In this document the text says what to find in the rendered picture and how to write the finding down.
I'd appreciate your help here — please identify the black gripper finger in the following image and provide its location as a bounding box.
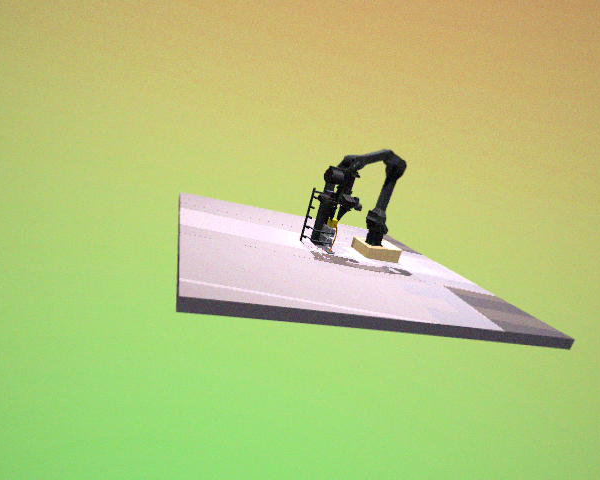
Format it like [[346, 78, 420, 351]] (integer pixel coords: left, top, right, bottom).
[[336, 205, 351, 222], [328, 204, 338, 221]]

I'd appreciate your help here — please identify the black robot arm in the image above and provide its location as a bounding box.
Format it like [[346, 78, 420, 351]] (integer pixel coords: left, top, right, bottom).
[[324, 149, 407, 247]]

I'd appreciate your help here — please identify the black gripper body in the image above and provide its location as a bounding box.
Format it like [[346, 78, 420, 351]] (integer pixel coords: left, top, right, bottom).
[[317, 185, 362, 211]]

